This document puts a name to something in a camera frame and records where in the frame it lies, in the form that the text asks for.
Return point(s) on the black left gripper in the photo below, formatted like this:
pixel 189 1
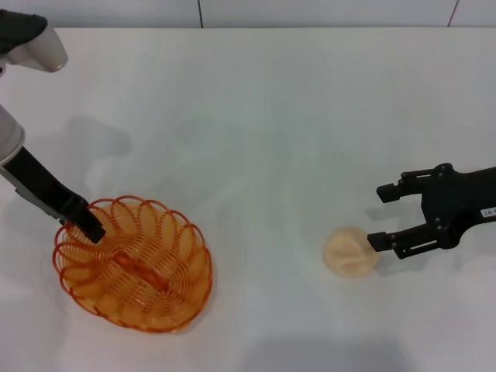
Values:
pixel 38 182

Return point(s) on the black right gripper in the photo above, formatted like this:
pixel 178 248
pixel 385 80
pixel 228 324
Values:
pixel 453 201

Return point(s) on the orange plastic woven basket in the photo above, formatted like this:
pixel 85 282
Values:
pixel 147 275

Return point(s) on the beige round bread bun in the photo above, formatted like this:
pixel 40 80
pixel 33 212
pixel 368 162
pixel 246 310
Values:
pixel 348 252

